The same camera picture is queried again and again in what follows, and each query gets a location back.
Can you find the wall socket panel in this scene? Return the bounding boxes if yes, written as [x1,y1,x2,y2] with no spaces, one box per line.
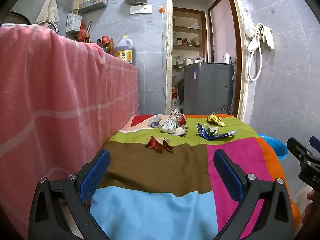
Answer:
[129,4,153,15]

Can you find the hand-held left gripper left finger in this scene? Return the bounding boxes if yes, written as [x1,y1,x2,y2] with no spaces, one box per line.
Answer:
[29,149,112,240]

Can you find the dark glass bottle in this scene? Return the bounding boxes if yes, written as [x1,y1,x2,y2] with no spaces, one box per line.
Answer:
[84,21,92,43]

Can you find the small blue white wrapper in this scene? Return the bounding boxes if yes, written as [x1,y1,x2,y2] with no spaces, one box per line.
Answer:
[148,115,162,128]

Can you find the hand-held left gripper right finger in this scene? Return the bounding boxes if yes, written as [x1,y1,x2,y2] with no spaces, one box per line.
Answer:
[213,149,294,240]

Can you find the white printed wrapper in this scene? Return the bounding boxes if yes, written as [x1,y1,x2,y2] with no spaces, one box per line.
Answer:
[160,109,181,133]

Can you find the wooden shelf unit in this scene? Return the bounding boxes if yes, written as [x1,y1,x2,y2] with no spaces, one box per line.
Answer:
[172,7,208,63]

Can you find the large cooking oil jug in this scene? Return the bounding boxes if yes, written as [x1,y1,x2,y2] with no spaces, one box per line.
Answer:
[115,35,137,64]

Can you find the red cup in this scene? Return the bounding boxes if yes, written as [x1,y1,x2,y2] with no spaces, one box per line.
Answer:
[101,35,110,53]

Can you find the white shower hose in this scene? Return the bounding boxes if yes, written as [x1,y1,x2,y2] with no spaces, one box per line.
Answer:
[246,22,263,82]

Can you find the beige hanging towel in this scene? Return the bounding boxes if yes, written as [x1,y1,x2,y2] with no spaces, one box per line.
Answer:
[36,0,60,25]

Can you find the pink checked towel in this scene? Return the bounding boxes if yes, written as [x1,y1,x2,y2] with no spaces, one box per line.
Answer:
[0,24,140,239]

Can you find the red white sack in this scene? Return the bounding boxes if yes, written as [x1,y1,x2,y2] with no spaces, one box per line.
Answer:
[171,87,184,110]

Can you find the white utensil holder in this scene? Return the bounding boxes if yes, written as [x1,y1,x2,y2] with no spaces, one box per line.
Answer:
[66,12,83,33]

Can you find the white paper piece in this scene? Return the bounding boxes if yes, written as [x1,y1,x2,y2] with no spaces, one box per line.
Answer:
[172,127,188,137]

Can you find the red white torn wrapper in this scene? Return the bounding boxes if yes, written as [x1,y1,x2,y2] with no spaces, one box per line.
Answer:
[177,114,188,128]

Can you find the metal faucet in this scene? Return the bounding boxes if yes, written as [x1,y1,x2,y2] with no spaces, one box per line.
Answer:
[36,19,60,33]

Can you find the wall rack with packets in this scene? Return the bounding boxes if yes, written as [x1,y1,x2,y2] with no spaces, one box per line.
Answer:
[79,0,109,14]

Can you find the white rubber gloves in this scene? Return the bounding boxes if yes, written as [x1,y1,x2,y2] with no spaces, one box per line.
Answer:
[255,22,275,50]

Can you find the red net bag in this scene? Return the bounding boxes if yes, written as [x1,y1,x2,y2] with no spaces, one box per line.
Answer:
[75,21,88,42]

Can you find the person's right hand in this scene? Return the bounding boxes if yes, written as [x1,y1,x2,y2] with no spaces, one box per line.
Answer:
[301,189,320,225]

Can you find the blue plastic basin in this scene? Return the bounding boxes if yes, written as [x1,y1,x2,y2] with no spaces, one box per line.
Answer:
[257,133,289,162]

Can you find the blue torn wrapper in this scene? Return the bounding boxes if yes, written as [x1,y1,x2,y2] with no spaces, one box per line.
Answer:
[196,122,237,140]

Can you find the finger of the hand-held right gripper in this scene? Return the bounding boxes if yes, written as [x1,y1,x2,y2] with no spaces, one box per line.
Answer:
[286,137,313,161]
[309,136,320,153]

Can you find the grey washing machine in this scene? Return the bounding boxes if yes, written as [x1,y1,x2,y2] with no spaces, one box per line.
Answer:
[183,62,235,115]

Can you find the yellow crushed carton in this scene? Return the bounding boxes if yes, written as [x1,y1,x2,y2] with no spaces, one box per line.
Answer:
[206,113,226,127]

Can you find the colourful patchwork blanket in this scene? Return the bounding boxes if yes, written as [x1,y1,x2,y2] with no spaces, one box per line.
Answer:
[90,114,302,240]

